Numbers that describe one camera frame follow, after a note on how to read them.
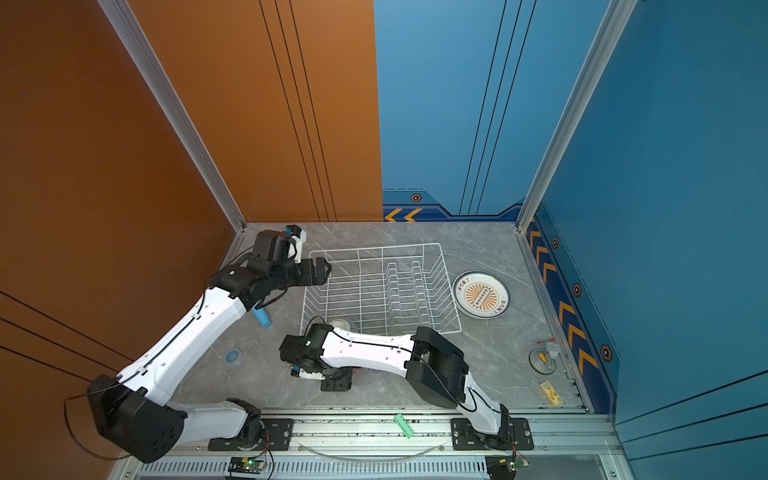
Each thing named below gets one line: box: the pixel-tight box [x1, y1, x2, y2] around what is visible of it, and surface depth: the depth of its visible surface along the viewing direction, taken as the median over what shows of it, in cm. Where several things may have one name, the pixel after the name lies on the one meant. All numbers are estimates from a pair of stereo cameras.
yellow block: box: [539, 380, 564, 408], surface depth 80 cm
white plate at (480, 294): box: [452, 270, 511, 320], surface depth 98 cm
